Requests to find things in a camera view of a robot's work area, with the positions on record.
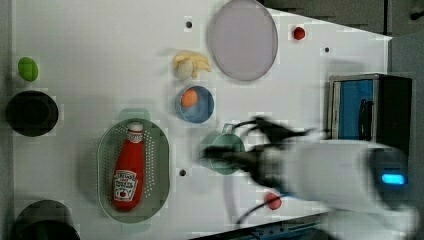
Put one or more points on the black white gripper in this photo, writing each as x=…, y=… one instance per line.
x=267, y=169

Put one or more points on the red ketchup bottle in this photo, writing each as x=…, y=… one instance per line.
x=128, y=177

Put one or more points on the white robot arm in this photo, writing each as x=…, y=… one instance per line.
x=365, y=185

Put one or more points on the green oval strainer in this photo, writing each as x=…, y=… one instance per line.
x=156, y=168

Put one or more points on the green mug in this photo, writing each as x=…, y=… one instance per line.
x=225, y=138

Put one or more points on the blue bowl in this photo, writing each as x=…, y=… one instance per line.
x=201, y=111

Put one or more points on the orange ball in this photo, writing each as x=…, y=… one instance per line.
x=189, y=98

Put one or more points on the red strawberry toy bottom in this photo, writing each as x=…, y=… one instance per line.
x=273, y=201

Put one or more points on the red strawberry toy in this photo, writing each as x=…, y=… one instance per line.
x=299, y=33
x=273, y=201

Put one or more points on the yellow banana toy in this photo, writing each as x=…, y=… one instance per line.
x=188, y=64

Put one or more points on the grey round plate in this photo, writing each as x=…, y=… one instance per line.
x=244, y=39

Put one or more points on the red strawberry toy top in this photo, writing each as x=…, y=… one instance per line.
x=299, y=33

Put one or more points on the silver toaster oven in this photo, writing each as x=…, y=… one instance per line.
x=370, y=107

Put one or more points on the black round base lower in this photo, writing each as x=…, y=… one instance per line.
x=45, y=220

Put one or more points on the black round base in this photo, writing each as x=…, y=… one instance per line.
x=45, y=220
x=32, y=113

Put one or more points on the black round base upper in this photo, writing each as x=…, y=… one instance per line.
x=32, y=113

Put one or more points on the green round toy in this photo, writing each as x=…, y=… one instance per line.
x=28, y=69

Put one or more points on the blue metal frame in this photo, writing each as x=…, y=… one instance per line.
x=303, y=228

